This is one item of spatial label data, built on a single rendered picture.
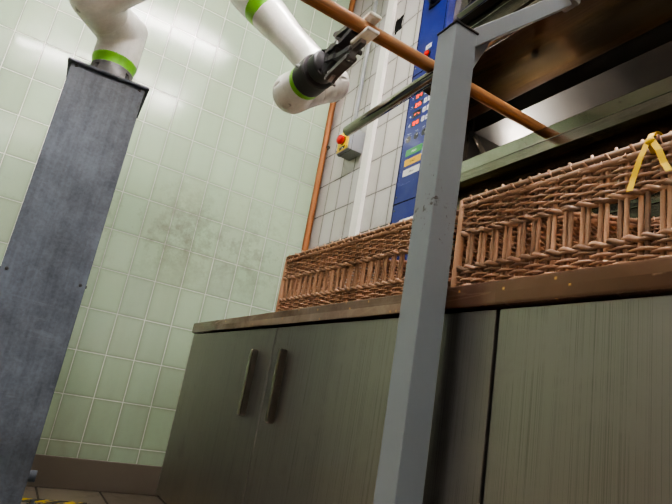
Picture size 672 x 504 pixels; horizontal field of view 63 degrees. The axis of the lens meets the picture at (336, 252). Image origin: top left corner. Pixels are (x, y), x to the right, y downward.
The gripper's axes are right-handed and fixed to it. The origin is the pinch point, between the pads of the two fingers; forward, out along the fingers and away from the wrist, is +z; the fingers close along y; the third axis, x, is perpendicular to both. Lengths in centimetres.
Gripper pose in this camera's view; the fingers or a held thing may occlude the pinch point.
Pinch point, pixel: (366, 30)
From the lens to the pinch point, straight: 127.6
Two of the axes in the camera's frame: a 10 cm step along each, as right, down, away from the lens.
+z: 5.2, -1.5, -8.4
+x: -8.4, -2.8, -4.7
